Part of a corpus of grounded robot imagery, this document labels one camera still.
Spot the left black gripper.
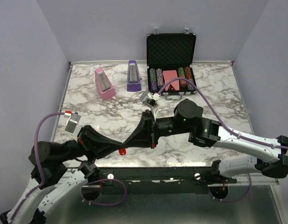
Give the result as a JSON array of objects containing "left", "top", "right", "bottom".
[{"left": 58, "top": 124, "right": 124, "bottom": 163}]

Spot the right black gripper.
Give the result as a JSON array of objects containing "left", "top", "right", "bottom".
[{"left": 123, "top": 109, "right": 191, "bottom": 149}]

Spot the red key fob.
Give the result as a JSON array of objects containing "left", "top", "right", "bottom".
[{"left": 118, "top": 148, "right": 126, "bottom": 155}]

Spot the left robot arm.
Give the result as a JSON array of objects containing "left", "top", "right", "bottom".
[{"left": 0, "top": 125, "right": 123, "bottom": 224}]

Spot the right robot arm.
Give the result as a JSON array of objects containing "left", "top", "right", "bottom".
[{"left": 123, "top": 99, "right": 288, "bottom": 183}]

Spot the purple metronome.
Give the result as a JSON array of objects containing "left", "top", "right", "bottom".
[{"left": 127, "top": 60, "right": 142, "bottom": 92}]

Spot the pink metronome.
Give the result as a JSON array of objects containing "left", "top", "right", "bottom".
[{"left": 95, "top": 67, "right": 116, "bottom": 101}]

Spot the pink playing card deck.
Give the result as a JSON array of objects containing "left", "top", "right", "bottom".
[{"left": 163, "top": 70, "right": 180, "bottom": 91}]

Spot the black poker chip case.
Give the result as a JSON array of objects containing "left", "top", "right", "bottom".
[{"left": 146, "top": 33, "right": 197, "bottom": 93}]

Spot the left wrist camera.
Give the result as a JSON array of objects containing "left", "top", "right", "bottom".
[{"left": 64, "top": 111, "right": 82, "bottom": 140}]

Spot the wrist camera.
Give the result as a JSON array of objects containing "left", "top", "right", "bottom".
[
  {"left": 140, "top": 91, "right": 160, "bottom": 120},
  {"left": 64, "top": 111, "right": 82, "bottom": 140}
]

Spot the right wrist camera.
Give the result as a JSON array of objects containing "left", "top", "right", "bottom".
[{"left": 140, "top": 91, "right": 160, "bottom": 120}]

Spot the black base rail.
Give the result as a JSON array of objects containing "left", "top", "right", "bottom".
[{"left": 71, "top": 166, "right": 238, "bottom": 196}]

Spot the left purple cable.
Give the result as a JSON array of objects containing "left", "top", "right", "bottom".
[{"left": 8, "top": 112, "right": 127, "bottom": 222}]

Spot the purple cable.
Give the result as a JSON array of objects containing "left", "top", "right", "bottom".
[
  {"left": 158, "top": 78, "right": 288, "bottom": 203},
  {"left": 8, "top": 112, "right": 127, "bottom": 222}
]

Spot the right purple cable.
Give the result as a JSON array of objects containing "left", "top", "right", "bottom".
[{"left": 158, "top": 78, "right": 288, "bottom": 203}]

